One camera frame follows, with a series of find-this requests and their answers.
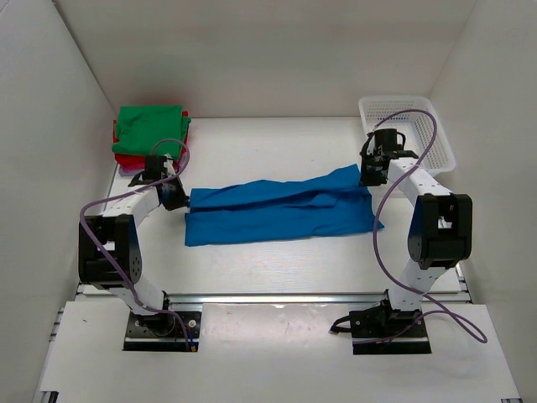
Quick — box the blue t-shirt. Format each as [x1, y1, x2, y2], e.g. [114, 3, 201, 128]
[185, 165, 383, 247]

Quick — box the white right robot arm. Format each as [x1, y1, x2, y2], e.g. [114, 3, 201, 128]
[360, 128, 472, 337]

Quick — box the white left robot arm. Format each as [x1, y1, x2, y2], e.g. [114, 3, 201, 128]
[78, 155, 189, 334]

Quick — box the folded purple t-shirt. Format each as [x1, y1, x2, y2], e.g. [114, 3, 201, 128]
[118, 159, 183, 177]

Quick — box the white plastic mesh basket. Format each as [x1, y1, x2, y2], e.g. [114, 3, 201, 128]
[358, 95, 456, 176]

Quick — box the folded green t-shirt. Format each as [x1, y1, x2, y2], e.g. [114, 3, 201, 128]
[112, 105, 191, 156]

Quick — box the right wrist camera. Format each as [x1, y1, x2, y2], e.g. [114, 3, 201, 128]
[364, 132, 375, 151]

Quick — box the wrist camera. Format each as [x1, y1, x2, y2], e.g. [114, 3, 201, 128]
[164, 154, 176, 176]
[364, 132, 375, 151]

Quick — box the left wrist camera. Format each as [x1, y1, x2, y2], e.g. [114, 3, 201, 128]
[164, 154, 176, 176]

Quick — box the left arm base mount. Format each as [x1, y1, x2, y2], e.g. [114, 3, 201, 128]
[123, 304, 202, 353]

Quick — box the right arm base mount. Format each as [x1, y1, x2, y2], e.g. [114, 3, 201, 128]
[329, 299, 432, 355]

